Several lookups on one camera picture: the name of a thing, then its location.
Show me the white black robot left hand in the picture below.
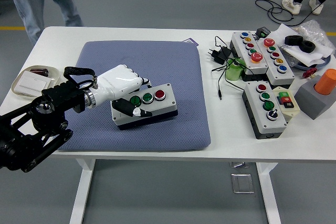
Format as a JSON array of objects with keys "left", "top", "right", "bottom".
[{"left": 94, "top": 63, "right": 153, "bottom": 119}]

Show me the grey four-button control box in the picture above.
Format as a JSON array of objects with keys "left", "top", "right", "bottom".
[
  {"left": 110, "top": 82, "right": 179, "bottom": 131},
  {"left": 241, "top": 81, "right": 288, "bottom": 140}
]

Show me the grey five-button emergency-stop box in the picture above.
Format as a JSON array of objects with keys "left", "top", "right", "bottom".
[
  {"left": 256, "top": 37, "right": 296, "bottom": 90},
  {"left": 230, "top": 31, "right": 269, "bottom": 82}
]

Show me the blue-grey woven mat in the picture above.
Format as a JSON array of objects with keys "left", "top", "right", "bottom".
[{"left": 56, "top": 40, "right": 212, "bottom": 153}]

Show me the small dark red cylinder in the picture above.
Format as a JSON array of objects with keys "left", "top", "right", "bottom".
[{"left": 30, "top": 68, "right": 50, "bottom": 77}]

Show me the white oval dish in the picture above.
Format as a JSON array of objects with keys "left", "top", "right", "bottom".
[{"left": 10, "top": 65, "right": 60, "bottom": 101}]

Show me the black power adapter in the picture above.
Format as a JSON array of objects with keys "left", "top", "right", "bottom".
[{"left": 208, "top": 46, "right": 232, "bottom": 65}]

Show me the white table leg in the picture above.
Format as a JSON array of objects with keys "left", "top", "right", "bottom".
[
  {"left": 256, "top": 162, "right": 282, "bottom": 224},
  {"left": 69, "top": 158, "right": 97, "bottom": 224}
]

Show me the small black electronic module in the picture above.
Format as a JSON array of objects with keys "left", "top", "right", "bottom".
[{"left": 256, "top": 26, "right": 272, "bottom": 38}]

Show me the metal floor socket plate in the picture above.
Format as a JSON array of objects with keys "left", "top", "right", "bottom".
[{"left": 230, "top": 173, "right": 255, "bottom": 195}]

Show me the blue-rimmed round plate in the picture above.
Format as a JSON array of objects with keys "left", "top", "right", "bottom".
[{"left": 288, "top": 53, "right": 334, "bottom": 70}]

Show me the white paper sheet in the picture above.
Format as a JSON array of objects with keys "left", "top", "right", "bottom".
[{"left": 270, "top": 23, "right": 335, "bottom": 67}]

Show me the grey block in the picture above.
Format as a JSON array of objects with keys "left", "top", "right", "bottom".
[{"left": 294, "top": 74, "right": 336, "bottom": 120}]

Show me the clear bubble wrap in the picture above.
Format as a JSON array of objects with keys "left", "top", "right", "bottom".
[{"left": 292, "top": 19, "right": 335, "bottom": 51}]

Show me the orange cylinder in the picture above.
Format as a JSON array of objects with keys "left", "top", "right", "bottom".
[{"left": 314, "top": 68, "right": 336, "bottom": 95}]

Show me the white wall switch plate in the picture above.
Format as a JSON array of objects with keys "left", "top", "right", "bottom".
[{"left": 14, "top": 70, "right": 53, "bottom": 96}]

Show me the black adapter cord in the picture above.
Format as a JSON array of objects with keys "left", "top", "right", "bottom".
[{"left": 211, "top": 36, "right": 247, "bottom": 101}]

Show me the small metal floor bracket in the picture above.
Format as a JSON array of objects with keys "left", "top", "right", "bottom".
[{"left": 230, "top": 161, "right": 251, "bottom": 169}]

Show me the cream three-button switch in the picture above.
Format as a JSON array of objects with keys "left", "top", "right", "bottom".
[{"left": 272, "top": 87, "right": 300, "bottom": 124}]

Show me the black foam ring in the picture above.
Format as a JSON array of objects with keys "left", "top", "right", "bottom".
[
  {"left": 285, "top": 35, "right": 303, "bottom": 46},
  {"left": 299, "top": 40, "right": 317, "bottom": 54}
]

